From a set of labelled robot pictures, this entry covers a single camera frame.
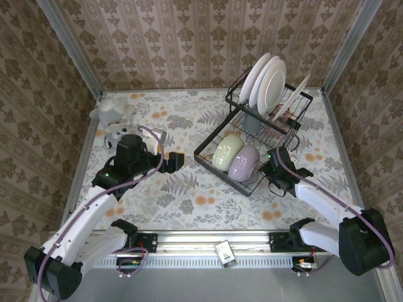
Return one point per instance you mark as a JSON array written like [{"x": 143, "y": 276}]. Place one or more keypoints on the white ceramic plate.
[{"x": 274, "y": 85}]

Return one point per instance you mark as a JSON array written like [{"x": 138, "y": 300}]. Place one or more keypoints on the floral tablecloth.
[{"x": 189, "y": 214}]

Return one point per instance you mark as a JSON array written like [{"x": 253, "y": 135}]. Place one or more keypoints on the blue white striped plate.
[{"x": 294, "y": 94}]

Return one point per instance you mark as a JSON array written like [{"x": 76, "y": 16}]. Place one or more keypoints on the aluminium frame post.
[
  {"x": 348, "y": 47},
  {"x": 73, "y": 47}
]

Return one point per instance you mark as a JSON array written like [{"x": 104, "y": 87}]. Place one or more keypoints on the small electronics board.
[
  {"x": 129, "y": 263},
  {"x": 305, "y": 265}
]

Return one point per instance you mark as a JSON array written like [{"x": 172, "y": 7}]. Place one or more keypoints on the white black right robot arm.
[{"x": 318, "y": 201}]

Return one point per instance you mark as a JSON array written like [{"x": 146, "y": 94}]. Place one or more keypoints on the fluffy grey white plush toy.
[{"x": 111, "y": 108}]

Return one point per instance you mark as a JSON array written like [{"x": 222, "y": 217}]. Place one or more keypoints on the pale green bowl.
[{"x": 226, "y": 152}]

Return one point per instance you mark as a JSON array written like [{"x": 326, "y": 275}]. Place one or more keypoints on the husky plush toy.
[{"x": 113, "y": 133}]

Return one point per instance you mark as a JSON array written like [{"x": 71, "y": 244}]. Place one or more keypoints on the aluminium table side rail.
[
  {"x": 344, "y": 157},
  {"x": 82, "y": 151}
]

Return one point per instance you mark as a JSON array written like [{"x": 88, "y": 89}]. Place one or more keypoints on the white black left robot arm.
[{"x": 94, "y": 214}]

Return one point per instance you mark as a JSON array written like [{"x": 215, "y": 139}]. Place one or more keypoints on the purple bowl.
[{"x": 244, "y": 163}]

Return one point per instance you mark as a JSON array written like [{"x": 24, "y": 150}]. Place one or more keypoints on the grey blue cup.
[{"x": 252, "y": 121}]

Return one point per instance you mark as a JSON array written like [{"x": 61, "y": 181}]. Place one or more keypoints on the white label tag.
[{"x": 226, "y": 256}]

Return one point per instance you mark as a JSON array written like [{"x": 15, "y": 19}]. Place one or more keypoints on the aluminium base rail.
[{"x": 189, "y": 240}]

